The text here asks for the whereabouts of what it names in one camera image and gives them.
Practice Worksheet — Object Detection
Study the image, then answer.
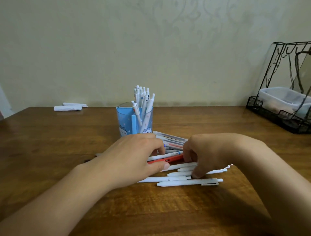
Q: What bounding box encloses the person's right hand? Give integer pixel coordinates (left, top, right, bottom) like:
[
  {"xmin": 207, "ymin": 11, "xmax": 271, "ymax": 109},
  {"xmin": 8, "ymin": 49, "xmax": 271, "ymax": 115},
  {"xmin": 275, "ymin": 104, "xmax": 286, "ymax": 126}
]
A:
[{"xmin": 182, "ymin": 133, "xmax": 258, "ymax": 179}]

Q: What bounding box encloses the person's left hand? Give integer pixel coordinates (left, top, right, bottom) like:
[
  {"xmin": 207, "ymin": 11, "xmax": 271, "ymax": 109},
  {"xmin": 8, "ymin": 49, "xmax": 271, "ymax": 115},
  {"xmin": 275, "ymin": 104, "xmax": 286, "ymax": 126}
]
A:
[{"xmin": 80, "ymin": 133, "xmax": 170, "ymax": 190}]

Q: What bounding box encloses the blue pen holder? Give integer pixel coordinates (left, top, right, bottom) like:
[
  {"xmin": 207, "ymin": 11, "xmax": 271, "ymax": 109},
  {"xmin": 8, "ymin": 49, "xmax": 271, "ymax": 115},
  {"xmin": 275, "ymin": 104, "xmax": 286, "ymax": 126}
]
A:
[{"xmin": 116, "ymin": 101, "xmax": 154, "ymax": 137}]

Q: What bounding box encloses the white pen blue band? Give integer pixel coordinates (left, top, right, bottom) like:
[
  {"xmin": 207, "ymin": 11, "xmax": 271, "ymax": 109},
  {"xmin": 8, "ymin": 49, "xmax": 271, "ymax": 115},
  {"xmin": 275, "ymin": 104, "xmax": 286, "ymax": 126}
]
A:
[{"xmin": 147, "ymin": 150, "xmax": 184, "ymax": 162}]

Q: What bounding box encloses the red pen silver clip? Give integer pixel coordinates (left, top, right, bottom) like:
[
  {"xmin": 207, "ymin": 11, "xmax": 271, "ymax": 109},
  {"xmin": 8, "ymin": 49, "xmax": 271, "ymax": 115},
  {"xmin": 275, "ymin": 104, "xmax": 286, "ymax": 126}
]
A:
[{"xmin": 147, "ymin": 154, "xmax": 184, "ymax": 165}]

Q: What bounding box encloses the pile of white pens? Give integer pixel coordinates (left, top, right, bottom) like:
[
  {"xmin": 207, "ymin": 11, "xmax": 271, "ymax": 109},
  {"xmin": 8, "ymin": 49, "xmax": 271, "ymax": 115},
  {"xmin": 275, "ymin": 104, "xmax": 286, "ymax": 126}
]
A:
[{"xmin": 137, "ymin": 161, "xmax": 234, "ymax": 188}]

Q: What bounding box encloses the stack of frosted capped pens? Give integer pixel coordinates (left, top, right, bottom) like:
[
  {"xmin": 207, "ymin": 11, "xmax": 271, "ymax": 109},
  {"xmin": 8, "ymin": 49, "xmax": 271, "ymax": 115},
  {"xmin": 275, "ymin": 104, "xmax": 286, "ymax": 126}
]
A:
[{"xmin": 153, "ymin": 130, "xmax": 189, "ymax": 154}]

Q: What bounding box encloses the bunch of white pens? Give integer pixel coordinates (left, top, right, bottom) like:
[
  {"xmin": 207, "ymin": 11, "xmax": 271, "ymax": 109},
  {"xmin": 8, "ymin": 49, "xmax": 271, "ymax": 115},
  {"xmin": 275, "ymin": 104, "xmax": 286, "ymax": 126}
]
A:
[{"xmin": 131, "ymin": 85, "xmax": 155, "ymax": 134}]

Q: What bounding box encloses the person's right forearm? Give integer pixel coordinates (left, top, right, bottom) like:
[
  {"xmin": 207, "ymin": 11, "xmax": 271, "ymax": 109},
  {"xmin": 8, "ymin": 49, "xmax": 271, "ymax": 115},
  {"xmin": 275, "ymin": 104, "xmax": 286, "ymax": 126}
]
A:
[{"xmin": 228, "ymin": 138, "xmax": 311, "ymax": 236}]

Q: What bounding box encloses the person's left forearm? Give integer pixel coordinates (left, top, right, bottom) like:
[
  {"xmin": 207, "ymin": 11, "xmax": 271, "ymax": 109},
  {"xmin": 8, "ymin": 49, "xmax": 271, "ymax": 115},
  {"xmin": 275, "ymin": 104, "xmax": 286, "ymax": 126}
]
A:
[{"xmin": 0, "ymin": 164, "xmax": 112, "ymax": 236}]

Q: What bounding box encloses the clear plastic container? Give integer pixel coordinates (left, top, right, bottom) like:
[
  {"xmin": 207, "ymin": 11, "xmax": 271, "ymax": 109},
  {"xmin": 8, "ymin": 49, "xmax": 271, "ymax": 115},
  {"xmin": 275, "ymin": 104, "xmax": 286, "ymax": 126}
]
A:
[{"xmin": 258, "ymin": 87, "xmax": 311, "ymax": 120}]

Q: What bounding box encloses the thin rolled white paper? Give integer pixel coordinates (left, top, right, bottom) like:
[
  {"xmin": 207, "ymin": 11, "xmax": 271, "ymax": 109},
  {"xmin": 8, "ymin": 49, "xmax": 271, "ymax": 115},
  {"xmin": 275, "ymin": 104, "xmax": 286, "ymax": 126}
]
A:
[{"xmin": 63, "ymin": 102, "xmax": 88, "ymax": 108}]

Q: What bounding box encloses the thick rolled white paper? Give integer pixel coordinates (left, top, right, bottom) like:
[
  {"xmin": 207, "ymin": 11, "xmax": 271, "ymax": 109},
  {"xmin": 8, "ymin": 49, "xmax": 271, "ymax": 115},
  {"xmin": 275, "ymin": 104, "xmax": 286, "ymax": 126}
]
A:
[{"xmin": 53, "ymin": 105, "xmax": 83, "ymax": 112}]

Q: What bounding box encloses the brown wooden table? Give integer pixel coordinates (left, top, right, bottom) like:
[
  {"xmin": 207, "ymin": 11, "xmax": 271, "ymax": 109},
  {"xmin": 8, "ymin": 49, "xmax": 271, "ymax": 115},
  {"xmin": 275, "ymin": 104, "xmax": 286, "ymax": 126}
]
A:
[{"xmin": 0, "ymin": 106, "xmax": 311, "ymax": 236}]

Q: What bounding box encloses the black wire rack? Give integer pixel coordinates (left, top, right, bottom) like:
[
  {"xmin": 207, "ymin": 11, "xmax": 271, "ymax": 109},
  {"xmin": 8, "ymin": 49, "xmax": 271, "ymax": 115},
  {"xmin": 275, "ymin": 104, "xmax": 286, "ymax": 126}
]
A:
[{"xmin": 246, "ymin": 41, "xmax": 311, "ymax": 135}]

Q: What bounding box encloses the brown cord loop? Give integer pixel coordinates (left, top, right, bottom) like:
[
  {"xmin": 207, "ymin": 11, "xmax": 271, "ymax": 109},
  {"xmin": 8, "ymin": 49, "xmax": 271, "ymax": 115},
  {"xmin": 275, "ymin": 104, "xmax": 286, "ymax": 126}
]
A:
[{"xmin": 288, "ymin": 48, "xmax": 311, "ymax": 117}]

